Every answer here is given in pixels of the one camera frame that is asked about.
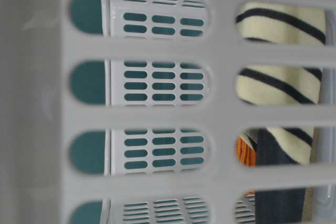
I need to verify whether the white plastic shopping basket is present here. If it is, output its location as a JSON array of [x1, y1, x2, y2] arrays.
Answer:
[[1, 0, 335, 223]]

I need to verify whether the cream navy striped slipper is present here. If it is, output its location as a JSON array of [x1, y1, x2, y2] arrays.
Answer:
[[236, 2, 326, 223]]

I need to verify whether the orange striped fabric item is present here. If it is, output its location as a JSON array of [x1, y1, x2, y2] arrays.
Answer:
[[237, 136, 257, 198]]

